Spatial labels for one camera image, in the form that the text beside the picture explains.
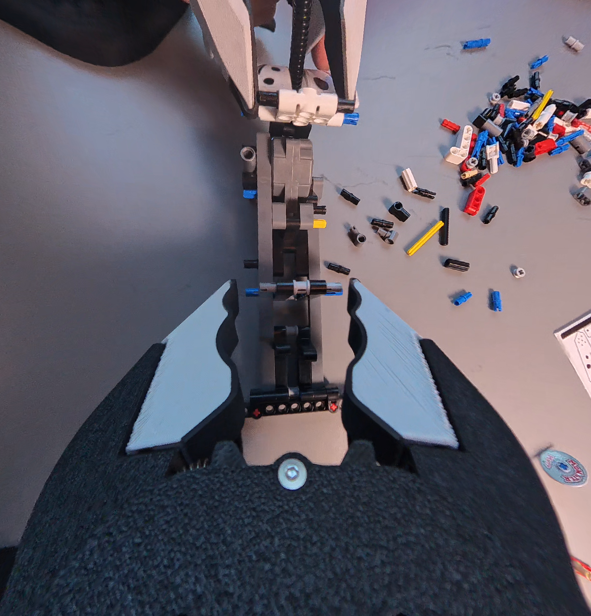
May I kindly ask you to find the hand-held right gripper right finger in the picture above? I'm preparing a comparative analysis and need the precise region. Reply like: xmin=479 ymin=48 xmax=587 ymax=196
xmin=343 ymin=278 xmax=460 ymax=465

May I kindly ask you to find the white printed sticker sheet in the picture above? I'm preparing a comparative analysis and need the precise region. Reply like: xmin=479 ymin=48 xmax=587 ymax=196
xmin=554 ymin=303 xmax=591 ymax=419

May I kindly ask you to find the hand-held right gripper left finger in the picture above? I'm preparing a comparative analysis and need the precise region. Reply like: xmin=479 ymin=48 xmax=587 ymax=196
xmin=125 ymin=279 xmax=245 ymax=458

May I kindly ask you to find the round blue printed disc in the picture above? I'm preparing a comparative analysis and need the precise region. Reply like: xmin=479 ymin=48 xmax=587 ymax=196
xmin=539 ymin=449 xmax=589 ymax=488

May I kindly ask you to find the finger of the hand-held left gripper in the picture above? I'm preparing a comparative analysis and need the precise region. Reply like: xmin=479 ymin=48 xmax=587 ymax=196
xmin=320 ymin=0 xmax=368 ymax=109
xmin=190 ymin=0 xmax=260 ymax=118

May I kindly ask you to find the person's left hand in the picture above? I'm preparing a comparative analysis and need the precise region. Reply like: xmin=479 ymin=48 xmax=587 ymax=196
xmin=252 ymin=0 xmax=332 ymax=74

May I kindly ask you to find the pile of small toy bricks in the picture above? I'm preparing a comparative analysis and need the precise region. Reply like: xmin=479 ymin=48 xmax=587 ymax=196
xmin=442 ymin=74 xmax=591 ymax=208

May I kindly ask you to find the grey desk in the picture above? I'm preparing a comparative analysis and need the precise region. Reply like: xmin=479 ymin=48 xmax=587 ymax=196
xmin=0 ymin=0 xmax=591 ymax=616

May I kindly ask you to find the toy brick vehicle chassis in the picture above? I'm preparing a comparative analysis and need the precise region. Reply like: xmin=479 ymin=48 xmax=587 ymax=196
xmin=240 ymin=0 xmax=361 ymax=419

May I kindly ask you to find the yellow toy brick axle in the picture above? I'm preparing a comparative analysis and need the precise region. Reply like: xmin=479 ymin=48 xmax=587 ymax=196
xmin=405 ymin=220 xmax=445 ymax=256

